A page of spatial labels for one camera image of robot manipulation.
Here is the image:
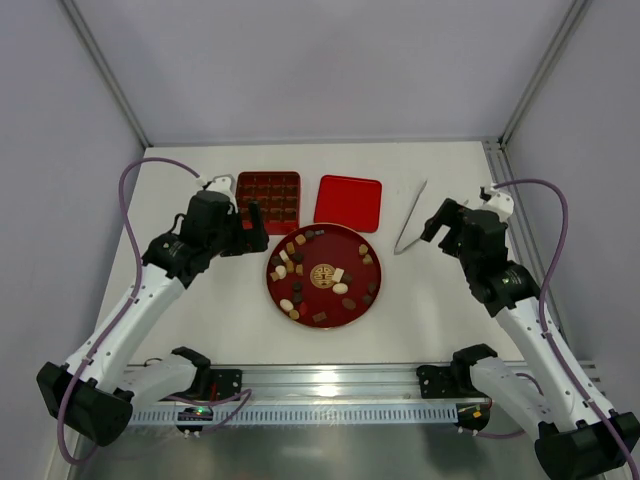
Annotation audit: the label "metal tongs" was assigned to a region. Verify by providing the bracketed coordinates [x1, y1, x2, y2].
[393, 179, 428, 256]

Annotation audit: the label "white square chocolate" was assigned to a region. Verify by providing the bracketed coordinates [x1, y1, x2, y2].
[332, 268, 344, 283]

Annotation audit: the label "white oval swirl chocolate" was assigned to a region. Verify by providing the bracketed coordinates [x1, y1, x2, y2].
[332, 283, 348, 295]

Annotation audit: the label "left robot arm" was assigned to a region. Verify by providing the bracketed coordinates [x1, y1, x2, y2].
[36, 188, 269, 447]

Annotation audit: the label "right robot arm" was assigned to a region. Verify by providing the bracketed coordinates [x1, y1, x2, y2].
[421, 199, 639, 479]

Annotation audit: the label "red chocolate box with tray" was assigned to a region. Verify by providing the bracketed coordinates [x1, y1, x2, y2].
[236, 171, 301, 235]

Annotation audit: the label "white dome chocolate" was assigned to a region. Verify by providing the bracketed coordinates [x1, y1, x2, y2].
[275, 265, 287, 278]

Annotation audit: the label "white round swirl chocolate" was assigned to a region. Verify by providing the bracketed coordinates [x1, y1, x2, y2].
[280, 299, 294, 311]

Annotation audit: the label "brown rectangular chocolate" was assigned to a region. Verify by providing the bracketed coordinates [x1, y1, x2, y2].
[313, 312, 327, 323]

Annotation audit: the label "round dark red plate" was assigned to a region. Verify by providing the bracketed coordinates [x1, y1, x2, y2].
[265, 223, 383, 330]

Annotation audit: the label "red box lid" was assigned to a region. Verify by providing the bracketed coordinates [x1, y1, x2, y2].
[314, 175, 382, 233]

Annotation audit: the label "left camera mount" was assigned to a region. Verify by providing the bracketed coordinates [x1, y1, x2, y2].
[196, 174, 238, 213]

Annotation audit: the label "camera mount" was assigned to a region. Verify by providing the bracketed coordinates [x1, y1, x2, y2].
[196, 174, 238, 213]
[479, 184, 514, 223]

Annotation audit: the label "right camera mount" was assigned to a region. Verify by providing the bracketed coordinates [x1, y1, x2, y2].
[479, 184, 514, 223]

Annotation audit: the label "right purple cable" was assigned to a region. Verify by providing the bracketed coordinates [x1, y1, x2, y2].
[459, 179, 636, 469]

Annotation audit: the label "purple cable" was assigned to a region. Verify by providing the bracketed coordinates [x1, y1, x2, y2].
[57, 157, 254, 464]
[459, 179, 636, 469]

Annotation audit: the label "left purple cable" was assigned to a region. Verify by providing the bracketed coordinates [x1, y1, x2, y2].
[57, 157, 254, 464]

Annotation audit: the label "aluminium rail with cable duct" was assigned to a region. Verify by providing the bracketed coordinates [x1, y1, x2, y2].
[112, 362, 609, 436]

